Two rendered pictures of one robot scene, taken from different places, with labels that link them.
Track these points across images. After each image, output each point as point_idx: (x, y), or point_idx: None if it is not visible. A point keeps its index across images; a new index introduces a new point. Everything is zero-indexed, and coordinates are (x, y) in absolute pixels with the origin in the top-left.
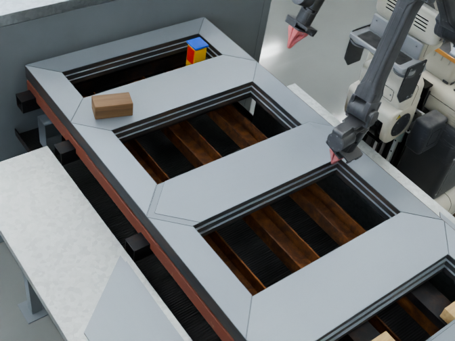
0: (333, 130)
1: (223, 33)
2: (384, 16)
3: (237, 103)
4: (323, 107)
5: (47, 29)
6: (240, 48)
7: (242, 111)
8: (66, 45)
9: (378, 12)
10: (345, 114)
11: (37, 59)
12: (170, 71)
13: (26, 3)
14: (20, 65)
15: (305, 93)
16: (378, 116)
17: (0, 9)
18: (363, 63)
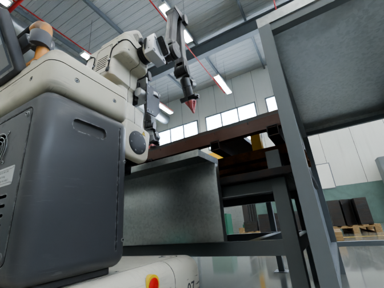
0: (159, 134)
1: (252, 116)
2: (139, 78)
3: (240, 175)
4: (165, 158)
5: (299, 130)
6: (232, 123)
7: (234, 181)
8: (300, 138)
9: (144, 75)
10: (155, 129)
11: (303, 146)
12: (250, 139)
13: (302, 119)
14: (304, 148)
15: (184, 152)
16: (144, 126)
17: (303, 123)
18: (142, 113)
